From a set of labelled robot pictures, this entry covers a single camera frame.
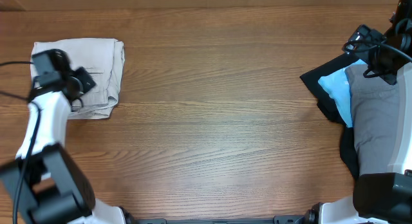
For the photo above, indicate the light blue garment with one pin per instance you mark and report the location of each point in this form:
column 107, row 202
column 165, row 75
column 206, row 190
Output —
column 338, row 88

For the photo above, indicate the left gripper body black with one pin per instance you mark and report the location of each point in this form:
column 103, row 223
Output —
column 83, row 80

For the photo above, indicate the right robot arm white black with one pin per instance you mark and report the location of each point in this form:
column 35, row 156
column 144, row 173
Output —
column 383, row 197

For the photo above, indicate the grey garment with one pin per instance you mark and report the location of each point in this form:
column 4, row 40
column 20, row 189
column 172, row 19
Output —
column 374, row 112

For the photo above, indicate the black garment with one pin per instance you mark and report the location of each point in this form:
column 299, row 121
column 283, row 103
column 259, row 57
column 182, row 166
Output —
column 329, row 109

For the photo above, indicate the beige shorts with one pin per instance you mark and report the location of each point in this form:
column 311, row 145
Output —
column 104, row 60

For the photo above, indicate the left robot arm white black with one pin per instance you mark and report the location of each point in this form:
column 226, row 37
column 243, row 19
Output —
column 43, row 181

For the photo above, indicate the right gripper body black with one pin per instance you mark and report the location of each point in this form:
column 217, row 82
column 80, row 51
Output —
column 371, row 35

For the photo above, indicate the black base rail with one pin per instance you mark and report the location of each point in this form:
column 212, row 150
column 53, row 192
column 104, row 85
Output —
column 284, row 219

